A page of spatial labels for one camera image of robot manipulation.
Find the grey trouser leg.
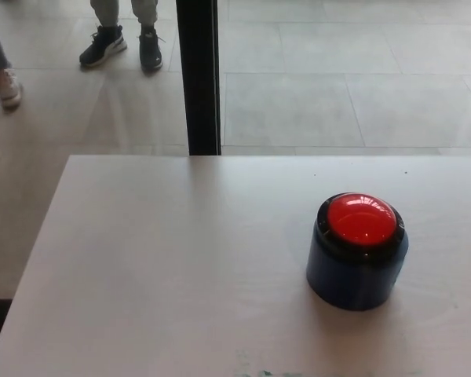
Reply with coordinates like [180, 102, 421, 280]
[130, 0, 159, 29]
[90, 0, 121, 28]

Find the black vertical window frame post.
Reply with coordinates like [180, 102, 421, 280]
[175, 0, 223, 156]

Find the dark sneaker with white sole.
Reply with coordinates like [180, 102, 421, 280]
[137, 26, 166, 72]
[78, 24, 129, 68]

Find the red dome button blue base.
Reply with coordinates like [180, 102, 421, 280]
[305, 192, 410, 313]

